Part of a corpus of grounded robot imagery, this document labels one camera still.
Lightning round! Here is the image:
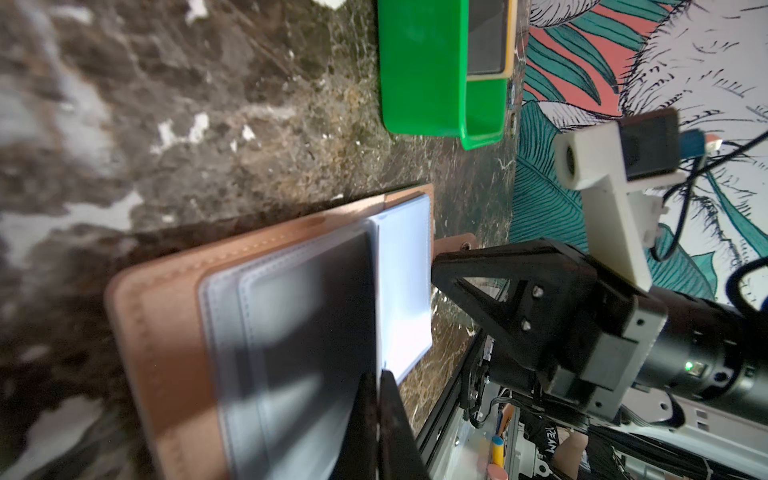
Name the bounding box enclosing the tan leather card holder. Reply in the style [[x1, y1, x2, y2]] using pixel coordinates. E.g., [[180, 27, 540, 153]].
[[105, 184, 477, 479]]

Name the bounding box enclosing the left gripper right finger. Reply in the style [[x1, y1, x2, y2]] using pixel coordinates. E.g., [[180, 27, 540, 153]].
[[379, 370, 430, 480]]

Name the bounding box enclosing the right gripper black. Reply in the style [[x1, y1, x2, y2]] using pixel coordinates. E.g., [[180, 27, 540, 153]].
[[431, 239, 667, 420]]

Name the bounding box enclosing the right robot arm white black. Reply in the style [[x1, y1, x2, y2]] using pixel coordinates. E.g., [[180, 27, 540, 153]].
[[431, 239, 767, 428]]

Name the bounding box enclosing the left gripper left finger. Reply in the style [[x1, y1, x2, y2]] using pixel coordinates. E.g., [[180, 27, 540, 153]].
[[330, 372, 379, 480]]

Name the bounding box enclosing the green plastic tray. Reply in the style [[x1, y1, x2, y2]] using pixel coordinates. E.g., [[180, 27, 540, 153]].
[[377, 0, 512, 150]]

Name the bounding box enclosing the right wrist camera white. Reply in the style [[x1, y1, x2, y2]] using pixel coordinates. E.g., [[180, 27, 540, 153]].
[[554, 108, 687, 292]]

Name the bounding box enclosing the stack of credit cards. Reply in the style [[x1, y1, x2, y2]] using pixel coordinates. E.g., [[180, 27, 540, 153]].
[[467, 0, 518, 81]]

